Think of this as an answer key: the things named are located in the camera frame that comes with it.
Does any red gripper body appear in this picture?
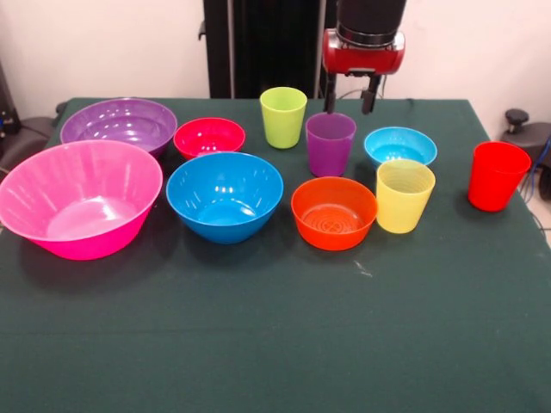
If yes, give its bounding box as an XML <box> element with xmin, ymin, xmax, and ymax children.
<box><xmin>322</xmin><ymin>28</ymin><xmax>406</xmax><ymax>78</ymax></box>

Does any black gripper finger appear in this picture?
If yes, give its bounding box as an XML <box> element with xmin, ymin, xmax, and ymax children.
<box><xmin>325</xmin><ymin>72</ymin><xmax>337</xmax><ymax>115</ymax></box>
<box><xmin>360</xmin><ymin>75</ymin><xmax>382</xmax><ymax>115</ymax></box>

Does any purple cup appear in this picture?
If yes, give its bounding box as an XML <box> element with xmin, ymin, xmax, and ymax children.
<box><xmin>305</xmin><ymin>112</ymin><xmax>357</xmax><ymax>178</ymax></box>

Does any small orange bowl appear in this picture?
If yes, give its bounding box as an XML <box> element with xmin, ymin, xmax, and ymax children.
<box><xmin>290</xmin><ymin>176</ymin><xmax>379</xmax><ymax>252</ymax></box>

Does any small light blue bowl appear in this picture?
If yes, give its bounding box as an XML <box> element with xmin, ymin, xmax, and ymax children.
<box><xmin>363</xmin><ymin>126</ymin><xmax>438</xmax><ymax>170</ymax></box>

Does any green cup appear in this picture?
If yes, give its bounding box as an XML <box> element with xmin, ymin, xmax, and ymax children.
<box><xmin>259</xmin><ymin>86</ymin><xmax>308</xmax><ymax>150</ymax></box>

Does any yellow cup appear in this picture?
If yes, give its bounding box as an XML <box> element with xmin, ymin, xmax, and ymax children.
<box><xmin>375</xmin><ymin>158</ymin><xmax>436</xmax><ymax>235</ymax></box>

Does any small crimson bowl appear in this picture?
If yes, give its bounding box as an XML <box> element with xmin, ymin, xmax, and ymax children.
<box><xmin>173</xmin><ymin>117</ymin><xmax>247</xmax><ymax>161</ymax></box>

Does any black knob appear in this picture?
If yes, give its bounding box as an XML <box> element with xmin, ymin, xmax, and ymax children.
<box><xmin>505</xmin><ymin>108</ymin><xmax>529</xmax><ymax>133</ymax></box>

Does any red cup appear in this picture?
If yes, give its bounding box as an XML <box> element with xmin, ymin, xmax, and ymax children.
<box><xmin>467</xmin><ymin>141</ymin><xmax>533</xmax><ymax>213</ymax></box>

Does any large blue bowl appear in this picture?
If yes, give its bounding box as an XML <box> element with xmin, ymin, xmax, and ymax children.
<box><xmin>165</xmin><ymin>151</ymin><xmax>285</xmax><ymax>245</ymax></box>

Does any large purple bowl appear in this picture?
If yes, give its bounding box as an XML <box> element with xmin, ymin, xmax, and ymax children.
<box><xmin>59</xmin><ymin>97</ymin><xmax>178</xmax><ymax>159</ymax></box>

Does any dark green table cloth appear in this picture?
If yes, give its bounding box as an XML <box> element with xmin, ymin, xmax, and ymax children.
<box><xmin>0</xmin><ymin>96</ymin><xmax>551</xmax><ymax>413</ymax></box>

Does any large pink bowl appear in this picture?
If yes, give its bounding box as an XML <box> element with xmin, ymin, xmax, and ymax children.
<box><xmin>0</xmin><ymin>139</ymin><xmax>164</xmax><ymax>262</ymax></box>

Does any black equipment box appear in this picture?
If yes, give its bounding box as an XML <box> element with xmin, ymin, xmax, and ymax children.
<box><xmin>0</xmin><ymin>59</ymin><xmax>21</xmax><ymax>139</ymax></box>

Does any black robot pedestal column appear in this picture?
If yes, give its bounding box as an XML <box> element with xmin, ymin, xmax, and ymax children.
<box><xmin>198</xmin><ymin>0</ymin><xmax>348</xmax><ymax>100</ymax></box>

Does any black pedestal leg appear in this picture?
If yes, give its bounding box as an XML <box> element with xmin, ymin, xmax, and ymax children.
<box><xmin>0</xmin><ymin>116</ymin><xmax>57</xmax><ymax>173</ymax></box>
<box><xmin>500</xmin><ymin>122</ymin><xmax>551</xmax><ymax>182</ymax></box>

